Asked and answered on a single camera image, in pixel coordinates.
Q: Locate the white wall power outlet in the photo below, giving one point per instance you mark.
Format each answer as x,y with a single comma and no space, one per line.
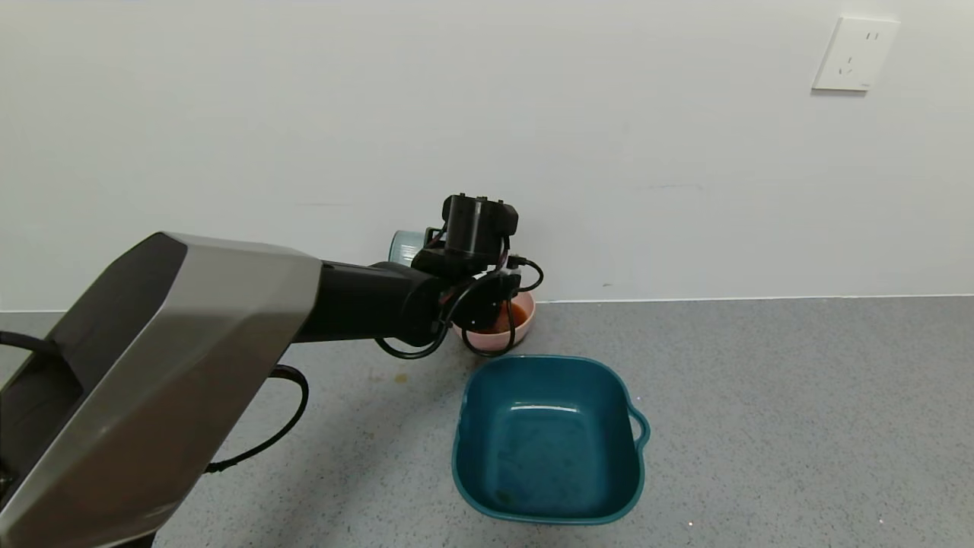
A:
856,55

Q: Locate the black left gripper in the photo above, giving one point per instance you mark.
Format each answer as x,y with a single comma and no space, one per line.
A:
479,224

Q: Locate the pink ceramic bowl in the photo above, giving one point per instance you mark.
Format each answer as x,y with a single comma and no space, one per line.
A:
527,326

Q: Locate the translucent blue-green plastic cup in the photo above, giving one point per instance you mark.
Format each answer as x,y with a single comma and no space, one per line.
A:
403,245

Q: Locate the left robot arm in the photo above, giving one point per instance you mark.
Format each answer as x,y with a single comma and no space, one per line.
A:
190,342

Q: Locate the teal square plastic basin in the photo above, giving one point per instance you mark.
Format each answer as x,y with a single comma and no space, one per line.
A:
544,449

